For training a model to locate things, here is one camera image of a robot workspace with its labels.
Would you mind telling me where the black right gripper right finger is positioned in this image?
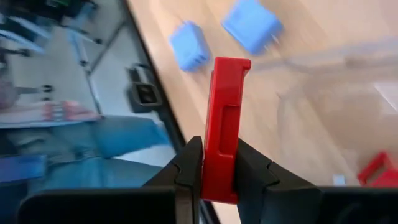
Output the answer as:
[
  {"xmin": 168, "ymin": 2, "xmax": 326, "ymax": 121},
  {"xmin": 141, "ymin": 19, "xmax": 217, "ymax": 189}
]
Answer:
[{"xmin": 234, "ymin": 138, "xmax": 398, "ymax": 224}]

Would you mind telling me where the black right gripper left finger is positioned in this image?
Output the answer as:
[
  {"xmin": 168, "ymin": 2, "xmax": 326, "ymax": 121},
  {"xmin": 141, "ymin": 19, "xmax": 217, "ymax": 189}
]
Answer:
[{"xmin": 17, "ymin": 136, "xmax": 205, "ymax": 224}]

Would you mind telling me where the red plastic case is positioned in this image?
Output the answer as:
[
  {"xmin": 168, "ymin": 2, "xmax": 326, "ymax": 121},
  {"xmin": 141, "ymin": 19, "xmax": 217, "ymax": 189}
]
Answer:
[
  {"xmin": 357, "ymin": 151, "xmax": 398, "ymax": 188},
  {"xmin": 200, "ymin": 57, "xmax": 252, "ymax": 205}
]

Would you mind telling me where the light blue wall charger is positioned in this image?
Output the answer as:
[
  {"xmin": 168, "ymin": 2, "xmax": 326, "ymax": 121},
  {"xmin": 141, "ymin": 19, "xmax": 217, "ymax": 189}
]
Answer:
[
  {"xmin": 221, "ymin": 0, "xmax": 284, "ymax": 56},
  {"xmin": 169, "ymin": 20, "xmax": 212, "ymax": 73}
]

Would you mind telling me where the person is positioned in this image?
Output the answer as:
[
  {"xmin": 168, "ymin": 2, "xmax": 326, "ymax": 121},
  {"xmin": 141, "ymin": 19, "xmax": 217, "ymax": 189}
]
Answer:
[{"xmin": 0, "ymin": 114, "xmax": 172, "ymax": 224}]

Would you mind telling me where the person's hand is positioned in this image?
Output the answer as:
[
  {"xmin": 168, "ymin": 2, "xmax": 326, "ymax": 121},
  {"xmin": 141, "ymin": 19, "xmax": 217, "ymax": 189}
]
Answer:
[{"xmin": 43, "ymin": 100, "xmax": 102, "ymax": 123}]

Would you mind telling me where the clear plastic bin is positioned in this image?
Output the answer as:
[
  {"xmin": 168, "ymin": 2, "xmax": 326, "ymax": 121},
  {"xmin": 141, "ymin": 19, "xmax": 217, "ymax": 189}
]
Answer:
[{"xmin": 253, "ymin": 35, "xmax": 398, "ymax": 187}]

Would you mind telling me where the grey stool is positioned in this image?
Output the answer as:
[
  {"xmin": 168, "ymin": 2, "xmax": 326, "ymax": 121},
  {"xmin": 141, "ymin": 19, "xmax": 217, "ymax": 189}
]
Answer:
[{"xmin": 62, "ymin": 0, "xmax": 104, "ymax": 75}]

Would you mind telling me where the black table-level camera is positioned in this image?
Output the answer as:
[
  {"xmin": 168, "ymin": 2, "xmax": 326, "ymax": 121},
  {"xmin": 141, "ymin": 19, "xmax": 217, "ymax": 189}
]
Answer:
[{"xmin": 127, "ymin": 63, "xmax": 163, "ymax": 113}]

